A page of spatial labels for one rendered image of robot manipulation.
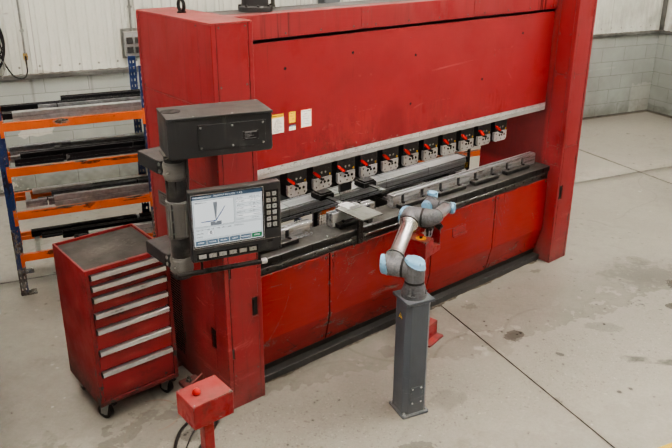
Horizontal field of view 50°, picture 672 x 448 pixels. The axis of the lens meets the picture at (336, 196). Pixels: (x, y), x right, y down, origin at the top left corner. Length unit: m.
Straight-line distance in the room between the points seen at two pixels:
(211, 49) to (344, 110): 1.19
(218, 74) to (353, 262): 1.74
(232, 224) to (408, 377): 1.51
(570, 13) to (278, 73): 2.71
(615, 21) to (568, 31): 5.73
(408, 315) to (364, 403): 0.74
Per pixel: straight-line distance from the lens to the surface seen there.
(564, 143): 6.23
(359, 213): 4.68
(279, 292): 4.52
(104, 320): 4.29
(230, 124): 3.34
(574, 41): 6.05
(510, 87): 5.81
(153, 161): 3.57
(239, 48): 3.79
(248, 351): 4.42
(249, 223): 3.49
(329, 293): 4.81
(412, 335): 4.19
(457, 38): 5.23
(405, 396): 4.42
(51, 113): 5.81
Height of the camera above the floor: 2.74
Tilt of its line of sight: 20 degrees down
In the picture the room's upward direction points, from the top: straight up
